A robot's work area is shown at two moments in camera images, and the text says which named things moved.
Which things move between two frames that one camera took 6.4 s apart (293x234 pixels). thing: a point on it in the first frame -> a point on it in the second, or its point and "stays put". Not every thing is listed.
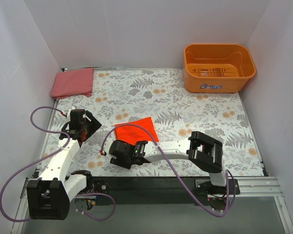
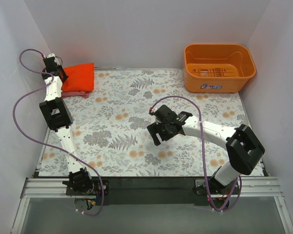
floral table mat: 121,95 stays put
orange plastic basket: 218,68 stays put
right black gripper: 123,162 -> 154,133
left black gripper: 92,124 -> 62,73
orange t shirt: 132,134 -> 80,78
